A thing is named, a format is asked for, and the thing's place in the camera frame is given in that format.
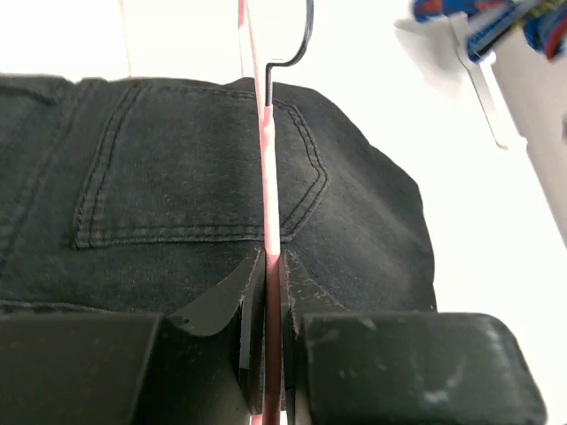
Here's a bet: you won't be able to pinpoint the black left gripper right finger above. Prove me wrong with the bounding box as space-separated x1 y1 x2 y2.
282 251 548 424

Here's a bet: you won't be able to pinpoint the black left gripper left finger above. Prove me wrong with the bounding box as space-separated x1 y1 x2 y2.
1 249 265 424

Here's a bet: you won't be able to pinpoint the black denim trousers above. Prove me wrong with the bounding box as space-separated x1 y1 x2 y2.
1 76 436 313

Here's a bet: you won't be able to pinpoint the pink clothes hanger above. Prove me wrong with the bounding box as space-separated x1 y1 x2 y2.
237 1 315 424

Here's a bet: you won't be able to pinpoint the white clothes rack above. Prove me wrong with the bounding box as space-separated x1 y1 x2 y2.
394 16 566 236

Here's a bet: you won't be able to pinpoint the blue patterned garment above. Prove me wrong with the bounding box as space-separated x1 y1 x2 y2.
412 0 566 63

